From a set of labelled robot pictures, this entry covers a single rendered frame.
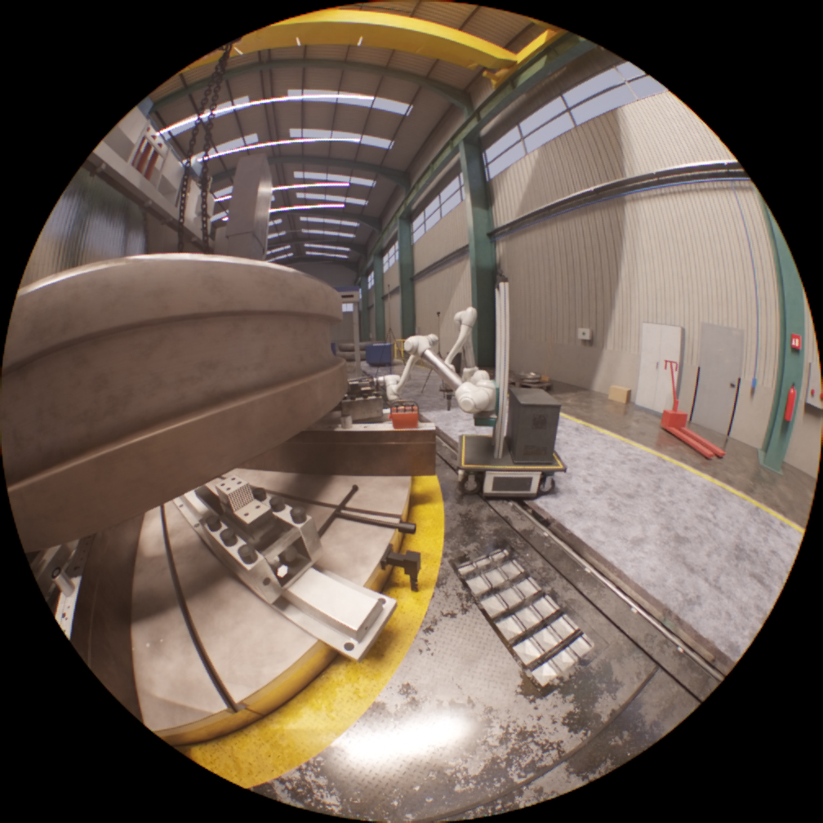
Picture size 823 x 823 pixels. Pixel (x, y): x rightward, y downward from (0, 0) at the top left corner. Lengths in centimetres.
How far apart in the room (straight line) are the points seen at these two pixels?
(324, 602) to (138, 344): 120
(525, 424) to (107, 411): 243
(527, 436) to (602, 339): 592
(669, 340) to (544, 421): 477
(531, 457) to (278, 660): 207
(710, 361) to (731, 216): 330
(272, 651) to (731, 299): 757
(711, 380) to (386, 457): 644
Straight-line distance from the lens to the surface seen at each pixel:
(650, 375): 652
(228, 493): 106
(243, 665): 122
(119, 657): 150
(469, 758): 135
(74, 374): 126
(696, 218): 749
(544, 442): 214
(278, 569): 105
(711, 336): 672
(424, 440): 182
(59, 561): 249
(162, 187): 889
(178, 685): 136
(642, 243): 762
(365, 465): 195
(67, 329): 114
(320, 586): 110
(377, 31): 1100
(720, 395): 670
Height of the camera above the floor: 133
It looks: 17 degrees down
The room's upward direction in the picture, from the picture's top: 2 degrees counter-clockwise
